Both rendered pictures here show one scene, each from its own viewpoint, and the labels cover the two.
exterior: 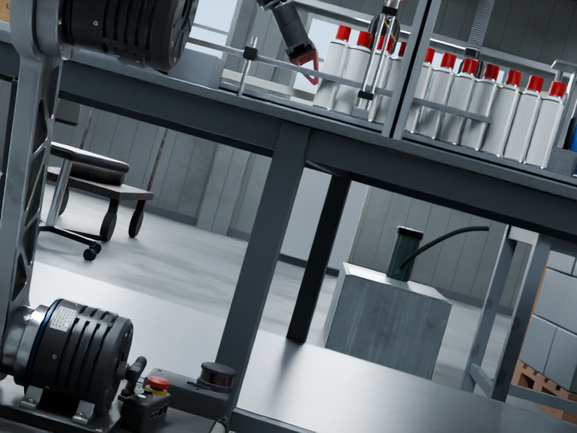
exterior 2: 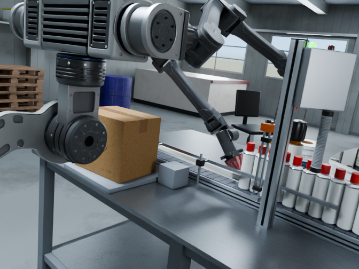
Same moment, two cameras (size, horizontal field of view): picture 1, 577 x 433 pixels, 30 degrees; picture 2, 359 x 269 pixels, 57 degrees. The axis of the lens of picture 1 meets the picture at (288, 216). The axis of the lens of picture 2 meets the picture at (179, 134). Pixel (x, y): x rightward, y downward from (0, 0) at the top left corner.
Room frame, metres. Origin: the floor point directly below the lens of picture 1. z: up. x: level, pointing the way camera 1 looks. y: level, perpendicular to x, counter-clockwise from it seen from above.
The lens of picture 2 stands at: (1.28, -0.50, 1.40)
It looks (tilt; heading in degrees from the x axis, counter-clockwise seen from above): 13 degrees down; 34
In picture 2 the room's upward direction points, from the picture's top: 7 degrees clockwise
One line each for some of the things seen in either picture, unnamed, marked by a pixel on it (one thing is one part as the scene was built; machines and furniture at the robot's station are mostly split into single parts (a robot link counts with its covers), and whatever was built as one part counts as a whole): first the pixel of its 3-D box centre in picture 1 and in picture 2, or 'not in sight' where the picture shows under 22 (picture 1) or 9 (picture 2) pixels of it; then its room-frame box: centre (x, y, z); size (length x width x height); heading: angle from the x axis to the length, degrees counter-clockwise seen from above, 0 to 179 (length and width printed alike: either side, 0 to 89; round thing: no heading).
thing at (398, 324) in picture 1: (408, 283); not in sight; (5.20, -0.64, 0.37); 0.77 x 0.64 x 0.74; 179
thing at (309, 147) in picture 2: not in sight; (303, 154); (3.15, -0.10, 0.95); 0.20 x 0.20 x 0.14
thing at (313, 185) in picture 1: (327, 189); not in sight; (9.50, -0.26, 0.70); 0.72 x 0.64 x 1.40; 90
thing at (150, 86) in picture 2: not in sight; (190, 91); (9.34, 4.62, 0.48); 2.55 x 2.06 x 0.96; 88
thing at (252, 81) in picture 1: (269, 85); (222, 170); (2.64, 0.13, 0.90); 1.07 x 0.01 x 0.02; 82
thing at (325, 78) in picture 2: not in sight; (319, 79); (2.46, -0.24, 1.38); 0.17 x 0.10 x 0.19; 137
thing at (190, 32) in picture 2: not in sight; (179, 36); (2.01, 0.02, 1.45); 0.09 x 0.08 x 0.12; 88
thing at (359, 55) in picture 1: (354, 74); (259, 168); (2.58, -0.06, 0.98); 0.05 x 0.05 x 0.20
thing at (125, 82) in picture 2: not in sight; (98, 101); (5.31, 3.98, 0.47); 1.24 x 0.76 x 0.94; 179
